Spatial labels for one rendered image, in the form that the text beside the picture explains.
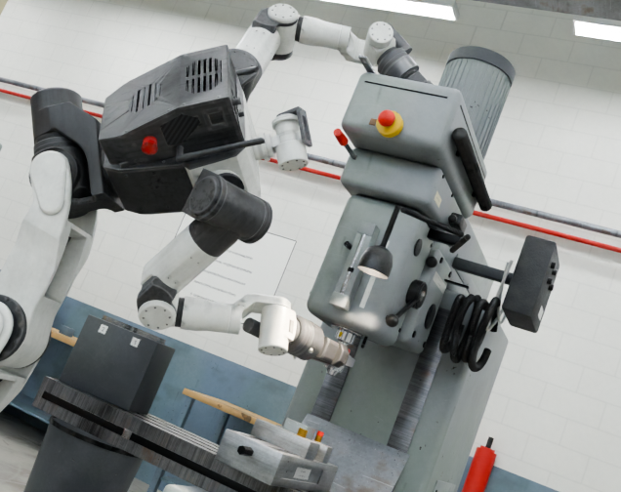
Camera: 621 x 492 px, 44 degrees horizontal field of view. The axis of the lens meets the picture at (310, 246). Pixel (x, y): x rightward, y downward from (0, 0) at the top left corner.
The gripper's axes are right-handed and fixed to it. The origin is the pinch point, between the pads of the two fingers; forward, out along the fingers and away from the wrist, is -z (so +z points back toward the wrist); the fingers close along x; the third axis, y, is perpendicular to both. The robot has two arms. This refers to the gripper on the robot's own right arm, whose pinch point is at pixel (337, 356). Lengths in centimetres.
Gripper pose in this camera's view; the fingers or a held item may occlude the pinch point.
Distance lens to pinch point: 189.5
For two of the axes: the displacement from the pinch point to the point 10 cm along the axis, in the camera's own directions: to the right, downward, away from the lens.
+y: -3.8, 9.0, -2.0
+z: -6.2, -4.1, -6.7
